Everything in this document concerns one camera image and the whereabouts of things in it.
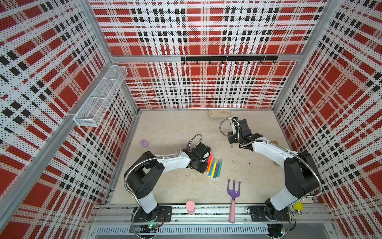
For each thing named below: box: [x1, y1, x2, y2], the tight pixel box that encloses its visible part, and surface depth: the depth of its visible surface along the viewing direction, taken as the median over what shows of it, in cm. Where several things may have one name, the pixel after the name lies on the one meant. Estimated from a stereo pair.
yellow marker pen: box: [210, 159, 217, 179], surface depth 90 cm
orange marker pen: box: [206, 155, 214, 174], surface depth 93 cm
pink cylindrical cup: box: [186, 200, 196, 216], surface depth 70 cm
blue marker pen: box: [208, 158, 215, 178], surface depth 90 cm
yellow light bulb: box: [292, 201, 304, 216], surface depth 75 cm
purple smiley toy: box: [140, 139, 149, 148], surface depth 101 cm
